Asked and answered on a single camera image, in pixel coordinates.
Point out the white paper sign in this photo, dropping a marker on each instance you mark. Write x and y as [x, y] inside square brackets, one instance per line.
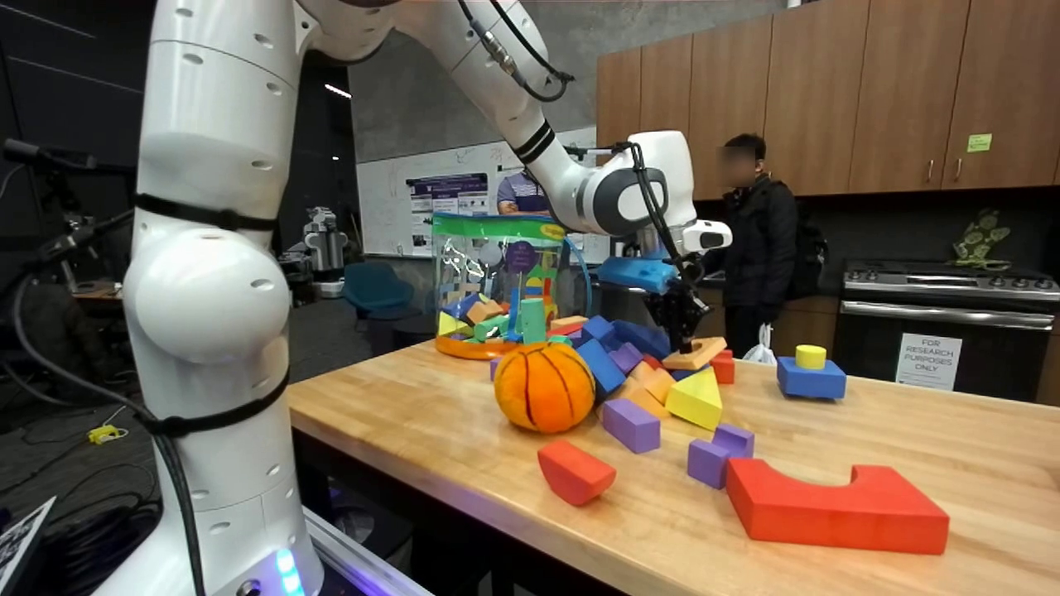
[928, 363]

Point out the large red arch block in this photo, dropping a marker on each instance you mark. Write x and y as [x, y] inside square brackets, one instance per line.
[835, 517]

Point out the yellow triangular foam block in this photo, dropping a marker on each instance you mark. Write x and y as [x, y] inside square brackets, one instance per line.
[449, 325]
[697, 401]

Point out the green cabinet sticker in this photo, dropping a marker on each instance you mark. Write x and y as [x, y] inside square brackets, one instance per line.
[979, 144]

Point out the white paper sheet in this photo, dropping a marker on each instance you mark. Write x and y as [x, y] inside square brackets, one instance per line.
[22, 535]

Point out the purple cuboid foam block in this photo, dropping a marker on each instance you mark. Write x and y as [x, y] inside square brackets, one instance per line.
[629, 427]

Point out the black camera stand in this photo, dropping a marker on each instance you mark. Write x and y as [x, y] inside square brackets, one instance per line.
[52, 236]

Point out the yellow cylinder foam block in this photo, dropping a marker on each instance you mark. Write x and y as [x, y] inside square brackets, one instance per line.
[808, 357]

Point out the green cylinder foam block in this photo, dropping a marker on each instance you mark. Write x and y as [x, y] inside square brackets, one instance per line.
[530, 321]

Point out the orange yellow foam block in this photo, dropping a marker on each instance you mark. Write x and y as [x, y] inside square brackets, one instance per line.
[649, 386]

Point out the wooden wall cabinets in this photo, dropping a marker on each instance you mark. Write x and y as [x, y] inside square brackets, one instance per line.
[828, 100]

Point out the red wedge foam block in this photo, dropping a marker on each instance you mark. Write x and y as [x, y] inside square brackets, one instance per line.
[575, 471]

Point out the purple L-shaped foam block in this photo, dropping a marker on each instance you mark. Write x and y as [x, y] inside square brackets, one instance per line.
[710, 458]

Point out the orange plush basketball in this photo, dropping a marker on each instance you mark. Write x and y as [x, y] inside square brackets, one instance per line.
[544, 388]

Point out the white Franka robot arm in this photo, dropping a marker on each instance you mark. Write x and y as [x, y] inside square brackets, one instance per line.
[203, 286]

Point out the silver machine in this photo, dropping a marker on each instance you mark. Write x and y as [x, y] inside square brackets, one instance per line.
[320, 236]

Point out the green potted plant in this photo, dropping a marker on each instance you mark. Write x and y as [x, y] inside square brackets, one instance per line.
[983, 243]

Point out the small blue foam block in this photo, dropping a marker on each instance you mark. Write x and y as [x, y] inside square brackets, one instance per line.
[596, 330]

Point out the blue bridge foam block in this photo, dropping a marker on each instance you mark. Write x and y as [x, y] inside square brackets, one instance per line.
[811, 381]

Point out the long blue foam block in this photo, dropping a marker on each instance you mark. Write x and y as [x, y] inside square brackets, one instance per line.
[639, 338]

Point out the person in black jacket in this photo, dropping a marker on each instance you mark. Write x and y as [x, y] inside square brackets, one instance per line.
[767, 236]

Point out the white wall board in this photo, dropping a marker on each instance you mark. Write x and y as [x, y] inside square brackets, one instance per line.
[382, 210]

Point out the clear plastic toy bin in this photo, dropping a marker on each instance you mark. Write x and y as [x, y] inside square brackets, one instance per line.
[499, 235]

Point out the small purple foam block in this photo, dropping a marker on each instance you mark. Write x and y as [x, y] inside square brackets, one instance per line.
[626, 357]

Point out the teal round chair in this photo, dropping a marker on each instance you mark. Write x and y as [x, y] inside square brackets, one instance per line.
[376, 289]

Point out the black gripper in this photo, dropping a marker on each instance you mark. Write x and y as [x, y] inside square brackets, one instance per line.
[683, 310]

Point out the stainless steel oven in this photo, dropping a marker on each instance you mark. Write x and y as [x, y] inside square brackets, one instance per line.
[948, 304]

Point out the yellow floor tape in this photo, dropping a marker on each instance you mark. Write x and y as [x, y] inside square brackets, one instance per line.
[107, 432]

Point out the long red foam block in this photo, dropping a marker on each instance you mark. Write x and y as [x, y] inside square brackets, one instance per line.
[568, 325]

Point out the black table frame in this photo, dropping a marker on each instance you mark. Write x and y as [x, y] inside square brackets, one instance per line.
[331, 475]

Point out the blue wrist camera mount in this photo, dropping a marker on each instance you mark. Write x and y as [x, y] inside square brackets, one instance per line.
[636, 277]

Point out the blue slanted foam block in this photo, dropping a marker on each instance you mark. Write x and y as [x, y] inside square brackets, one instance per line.
[600, 366]

